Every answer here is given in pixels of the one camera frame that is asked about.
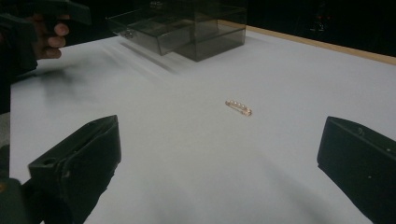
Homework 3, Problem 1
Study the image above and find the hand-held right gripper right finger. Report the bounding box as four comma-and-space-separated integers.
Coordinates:
317, 116, 396, 224

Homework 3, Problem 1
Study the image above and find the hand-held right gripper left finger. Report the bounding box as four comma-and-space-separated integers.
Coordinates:
27, 114, 122, 224

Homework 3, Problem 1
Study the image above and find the small gold hair clip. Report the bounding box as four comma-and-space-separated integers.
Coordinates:
224, 99, 253, 118

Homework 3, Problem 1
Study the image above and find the smoky clear acrylic drawer box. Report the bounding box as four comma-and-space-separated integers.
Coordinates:
136, 0, 248, 63

